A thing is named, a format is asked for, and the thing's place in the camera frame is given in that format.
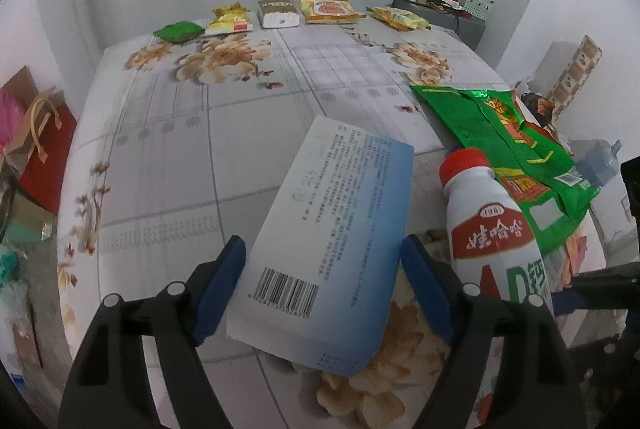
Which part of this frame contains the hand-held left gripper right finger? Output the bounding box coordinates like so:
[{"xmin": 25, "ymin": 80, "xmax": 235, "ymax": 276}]
[{"xmin": 401, "ymin": 234, "xmax": 583, "ymax": 429}]

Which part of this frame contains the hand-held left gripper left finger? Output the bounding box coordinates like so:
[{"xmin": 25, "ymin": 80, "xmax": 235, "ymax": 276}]
[{"xmin": 57, "ymin": 235, "xmax": 247, "ymax": 429}]

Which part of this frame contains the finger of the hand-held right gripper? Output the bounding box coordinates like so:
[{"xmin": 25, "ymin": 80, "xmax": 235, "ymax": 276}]
[{"xmin": 570, "ymin": 261, "xmax": 640, "ymax": 311}]

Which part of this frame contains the white blue carton box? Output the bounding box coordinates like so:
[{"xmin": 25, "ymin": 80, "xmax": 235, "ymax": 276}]
[{"xmin": 226, "ymin": 115, "xmax": 416, "ymax": 378}]

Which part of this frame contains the large green snack bag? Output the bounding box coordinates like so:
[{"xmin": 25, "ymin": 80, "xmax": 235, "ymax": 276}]
[{"xmin": 409, "ymin": 84, "xmax": 601, "ymax": 257}]

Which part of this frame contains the white milk bottle red cap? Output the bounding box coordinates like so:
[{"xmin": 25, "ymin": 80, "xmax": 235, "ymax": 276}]
[{"xmin": 439, "ymin": 148, "xmax": 556, "ymax": 325}]

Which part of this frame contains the dark printed bag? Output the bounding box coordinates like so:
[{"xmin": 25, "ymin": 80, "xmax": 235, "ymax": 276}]
[{"xmin": 520, "ymin": 93, "xmax": 556, "ymax": 121}]

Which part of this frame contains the patterned cardboard box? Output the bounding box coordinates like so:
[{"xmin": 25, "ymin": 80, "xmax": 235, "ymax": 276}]
[{"xmin": 544, "ymin": 36, "xmax": 598, "ymax": 117}]

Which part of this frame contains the floral tablecloth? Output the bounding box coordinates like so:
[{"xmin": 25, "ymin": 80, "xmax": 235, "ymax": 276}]
[{"xmin": 55, "ymin": 12, "xmax": 608, "ymax": 429}]

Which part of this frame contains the red paper bag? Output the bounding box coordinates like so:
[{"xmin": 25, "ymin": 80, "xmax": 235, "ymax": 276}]
[{"xmin": 19, "ymin": 102, "xmax": 78, "ymax": 215}]

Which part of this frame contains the grey cabinet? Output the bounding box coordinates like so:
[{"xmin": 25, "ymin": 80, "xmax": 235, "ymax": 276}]
[{"xmin": 391, "ymin": 0, "xmax": 488, "ymax": 55}]

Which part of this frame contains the green calendar box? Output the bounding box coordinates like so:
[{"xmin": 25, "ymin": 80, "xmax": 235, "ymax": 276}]
[{"xmin": 460, "ymin": 0, "xmax": 493, "ymax": 17}]

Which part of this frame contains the small green snack packet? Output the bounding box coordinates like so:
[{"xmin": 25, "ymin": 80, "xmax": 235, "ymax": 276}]
[{"xmin": 154, "ymin": 22, "xmax": 206, "ymax": 43}]

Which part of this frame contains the small yellow snack packet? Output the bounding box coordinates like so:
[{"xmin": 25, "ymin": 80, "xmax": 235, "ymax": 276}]
[{"xmin": 205, "ymin": 4, "xmax": 253, "ymax": 35}]

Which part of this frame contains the pink plastic bag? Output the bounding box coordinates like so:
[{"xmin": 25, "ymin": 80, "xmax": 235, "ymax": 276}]
[{"xmin": 0, "ymin": 88, "xmax": 26, "ymax": 146}]

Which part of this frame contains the yellow green snack packet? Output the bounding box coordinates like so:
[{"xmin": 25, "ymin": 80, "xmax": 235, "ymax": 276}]
[{"xmin": 366, "ymin": 6, "xmax": 431, "ymax": 31}]

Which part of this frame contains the brown white tissue pack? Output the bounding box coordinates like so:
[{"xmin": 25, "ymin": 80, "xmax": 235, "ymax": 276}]
[{"xmin": 256, "ymin": 0, "xmax": 301, "ymax": 29}]

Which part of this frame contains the brown paper bag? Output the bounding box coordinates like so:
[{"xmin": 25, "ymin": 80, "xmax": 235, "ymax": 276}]
[{"xmin": 0, "ymin": 66, "xmax": 65, "ymax": 170}]

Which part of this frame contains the orange yellow snack packet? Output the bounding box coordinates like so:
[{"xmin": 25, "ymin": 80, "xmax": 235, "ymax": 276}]
[{"xmin": 298, "ymin": 0, "xmax": 366, "ymax": 25}]

